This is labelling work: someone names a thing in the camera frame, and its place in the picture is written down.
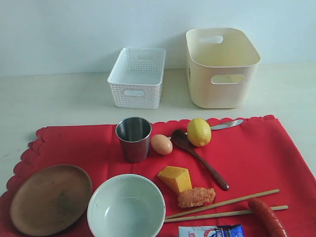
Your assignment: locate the silver table knife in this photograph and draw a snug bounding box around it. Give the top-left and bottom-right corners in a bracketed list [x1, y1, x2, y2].
[169, 119, 244, 138]

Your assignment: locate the wooden chopstick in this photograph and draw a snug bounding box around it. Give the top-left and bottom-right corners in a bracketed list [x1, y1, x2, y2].
[163, 205, 289, 224]
[165, 189, 280, 220]

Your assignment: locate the stainless steel cup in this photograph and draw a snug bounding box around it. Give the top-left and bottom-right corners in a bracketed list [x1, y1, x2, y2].
[115, 117, 152, 163]

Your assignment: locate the fried chicken nugget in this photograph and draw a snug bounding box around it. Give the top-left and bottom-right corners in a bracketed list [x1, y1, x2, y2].
[178, 187, 216, 208]

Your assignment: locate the white perforated plastic basket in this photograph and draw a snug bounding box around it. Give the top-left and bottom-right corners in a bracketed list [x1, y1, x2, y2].
[107, 47, 166, 109]

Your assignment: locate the blue white snack packet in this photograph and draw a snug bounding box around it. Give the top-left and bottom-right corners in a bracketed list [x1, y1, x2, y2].
[177, 225, 245, 237]

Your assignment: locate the yellow lemon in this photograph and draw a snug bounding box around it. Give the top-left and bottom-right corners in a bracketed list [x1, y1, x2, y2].
[187, 118, 211, 147]

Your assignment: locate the orange cheese wedge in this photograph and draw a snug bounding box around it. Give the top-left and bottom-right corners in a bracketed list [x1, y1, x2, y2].
[157, 166, 192, 195]

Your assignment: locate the brown oval plate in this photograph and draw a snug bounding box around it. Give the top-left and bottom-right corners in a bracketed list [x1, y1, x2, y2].
[10, 164, 92, 237]

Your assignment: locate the cream plastic bin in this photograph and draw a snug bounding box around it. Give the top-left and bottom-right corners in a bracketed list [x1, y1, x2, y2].
[186, 28, 261, 109]

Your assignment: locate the upper wooden chopstick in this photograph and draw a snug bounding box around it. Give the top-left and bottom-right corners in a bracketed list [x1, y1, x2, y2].
[165, 189, 280, 220]

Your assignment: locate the dark wooden spoon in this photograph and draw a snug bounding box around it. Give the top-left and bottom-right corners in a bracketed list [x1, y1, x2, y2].
[171, 129, 230, 191]

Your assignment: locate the brown egg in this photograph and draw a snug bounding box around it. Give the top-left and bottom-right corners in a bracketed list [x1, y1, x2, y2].
[151, 134, 173, 155]

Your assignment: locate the red scalloped cloth mat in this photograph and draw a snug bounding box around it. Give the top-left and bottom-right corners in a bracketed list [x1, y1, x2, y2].
[0, 115, 316, 237]

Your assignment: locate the pale green bowl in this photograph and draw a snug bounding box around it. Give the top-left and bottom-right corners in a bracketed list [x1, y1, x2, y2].
[87, 174, 166, 237]

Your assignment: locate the lower wooden chopstick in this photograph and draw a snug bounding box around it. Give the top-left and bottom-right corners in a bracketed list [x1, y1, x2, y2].
[163, 205, 289, 224]

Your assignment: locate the red sausage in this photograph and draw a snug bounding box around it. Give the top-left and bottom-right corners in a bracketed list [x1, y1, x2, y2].
[247, 197, 288, 237]

